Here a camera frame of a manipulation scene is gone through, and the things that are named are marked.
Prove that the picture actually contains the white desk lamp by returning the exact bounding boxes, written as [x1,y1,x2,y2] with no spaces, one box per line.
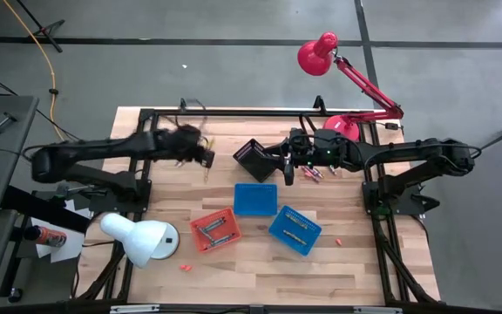
[99,212,180,269]

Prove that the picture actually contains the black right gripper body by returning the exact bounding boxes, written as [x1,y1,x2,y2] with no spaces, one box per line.
[286,128,359,169]

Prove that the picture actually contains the grey metal bracket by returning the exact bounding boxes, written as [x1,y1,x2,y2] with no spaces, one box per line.
[109,304,161,314]
[353,306,404,314]

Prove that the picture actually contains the black mesh basket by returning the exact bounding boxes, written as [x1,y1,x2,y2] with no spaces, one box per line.
[232,138,285,183]

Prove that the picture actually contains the white paper sheets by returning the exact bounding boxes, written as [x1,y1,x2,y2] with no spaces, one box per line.
[30,198,92,264]

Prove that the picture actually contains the black tripod stand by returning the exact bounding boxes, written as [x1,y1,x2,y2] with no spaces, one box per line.
[15,0,67,54]

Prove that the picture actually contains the orange slotted plastic basket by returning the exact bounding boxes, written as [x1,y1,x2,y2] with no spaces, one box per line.
[189,207,243,255]

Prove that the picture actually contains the orange spray can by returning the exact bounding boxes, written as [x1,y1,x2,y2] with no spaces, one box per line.
[23,224,68,249]

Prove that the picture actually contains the red desk lamp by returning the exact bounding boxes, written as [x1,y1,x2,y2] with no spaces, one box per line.
[296,31,405,141]

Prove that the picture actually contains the black caster wheel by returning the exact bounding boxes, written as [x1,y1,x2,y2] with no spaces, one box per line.
[6,286,24,304]

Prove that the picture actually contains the black aluminium table frame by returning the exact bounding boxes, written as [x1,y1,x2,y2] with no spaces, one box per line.
[75,94,443,306]

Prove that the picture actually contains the yellow cable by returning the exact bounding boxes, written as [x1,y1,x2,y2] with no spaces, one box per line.
[1,0,60,134]

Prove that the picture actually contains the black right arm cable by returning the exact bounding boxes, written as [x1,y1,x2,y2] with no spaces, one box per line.
[296,113,483,172]

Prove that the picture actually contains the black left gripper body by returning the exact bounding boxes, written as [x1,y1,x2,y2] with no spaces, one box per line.
[159,124,208,163]

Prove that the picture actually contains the blue slotted plastic basket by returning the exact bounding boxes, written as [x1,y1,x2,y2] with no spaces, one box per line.
[233,182,279,217]
[268,205,323,256]

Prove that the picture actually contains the black diagonal beam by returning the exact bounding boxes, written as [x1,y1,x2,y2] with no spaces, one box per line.
[0,185,92,236]

